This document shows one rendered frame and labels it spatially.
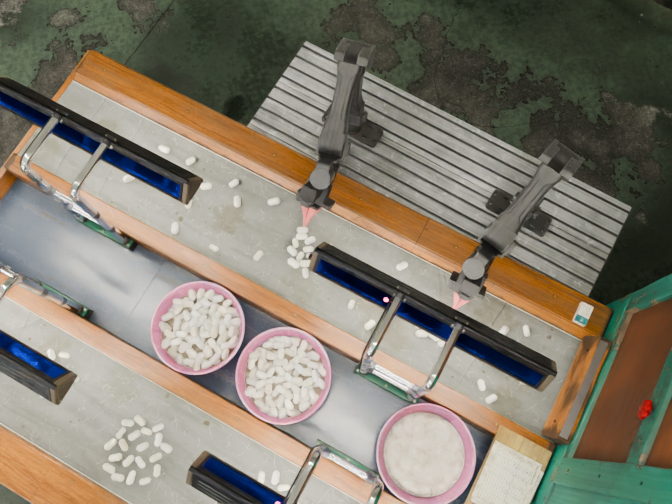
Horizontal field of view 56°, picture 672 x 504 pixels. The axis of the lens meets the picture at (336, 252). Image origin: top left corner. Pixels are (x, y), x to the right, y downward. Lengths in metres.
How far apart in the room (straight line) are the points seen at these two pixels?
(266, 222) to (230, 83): 1.21
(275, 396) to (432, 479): 0.48
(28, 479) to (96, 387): 0.28
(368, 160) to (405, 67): 1.03
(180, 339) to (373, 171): 0.79
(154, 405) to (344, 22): 1.99
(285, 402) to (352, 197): 0.63
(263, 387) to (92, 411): 0.48
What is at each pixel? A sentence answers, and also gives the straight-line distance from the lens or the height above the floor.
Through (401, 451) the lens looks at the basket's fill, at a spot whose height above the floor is 0.73.
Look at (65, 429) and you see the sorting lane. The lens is 1.97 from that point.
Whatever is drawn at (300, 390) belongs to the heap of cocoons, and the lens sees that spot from 1.82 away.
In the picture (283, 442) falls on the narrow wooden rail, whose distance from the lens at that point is 1.80.
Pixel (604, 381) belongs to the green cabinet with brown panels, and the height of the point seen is 0.87.
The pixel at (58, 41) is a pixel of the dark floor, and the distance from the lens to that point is 3.36.
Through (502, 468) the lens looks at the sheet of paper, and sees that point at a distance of 1.83.
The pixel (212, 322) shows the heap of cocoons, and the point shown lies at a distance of 1.88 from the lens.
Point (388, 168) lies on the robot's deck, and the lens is 2.06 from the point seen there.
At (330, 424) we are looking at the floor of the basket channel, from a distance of 1.88.
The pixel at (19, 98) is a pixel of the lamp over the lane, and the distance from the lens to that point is 1.86.
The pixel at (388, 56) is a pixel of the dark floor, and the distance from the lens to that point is 3.06.
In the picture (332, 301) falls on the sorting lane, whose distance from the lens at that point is 1.85.
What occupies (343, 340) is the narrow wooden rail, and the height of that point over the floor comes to 0.76.
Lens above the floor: 2.56
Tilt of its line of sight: 74 degrees down
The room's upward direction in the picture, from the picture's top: 2 degrees counter-clockwise
